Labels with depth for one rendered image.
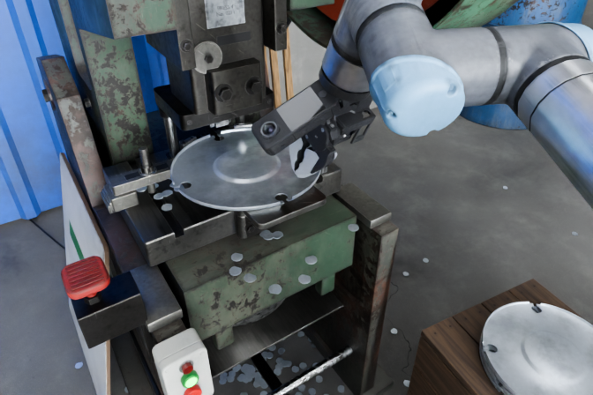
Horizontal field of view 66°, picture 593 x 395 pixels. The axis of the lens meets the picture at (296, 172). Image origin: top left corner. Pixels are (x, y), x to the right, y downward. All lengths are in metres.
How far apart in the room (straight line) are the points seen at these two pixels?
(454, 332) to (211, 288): 0.60
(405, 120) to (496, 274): 1.52
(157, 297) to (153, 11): 0.47
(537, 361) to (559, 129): 0.80
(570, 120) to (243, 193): 0.55
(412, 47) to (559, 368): 0.88
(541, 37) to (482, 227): 1.66
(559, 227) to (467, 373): 1.22
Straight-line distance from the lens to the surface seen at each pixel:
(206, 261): 0.89
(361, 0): 0.49
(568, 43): 0.49
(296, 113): 0.58
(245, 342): 1.18
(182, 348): 0.79
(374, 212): 1.01
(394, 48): 0.43
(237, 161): 0.89
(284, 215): 0.76
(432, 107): 0.42
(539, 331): 1.22
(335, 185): 1.03
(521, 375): 1.13
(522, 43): 0.48
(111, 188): 0.95
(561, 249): 2.13
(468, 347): 1.18
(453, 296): 1.77
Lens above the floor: 1.26
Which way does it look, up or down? 33 degrees down
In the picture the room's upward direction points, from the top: straight up
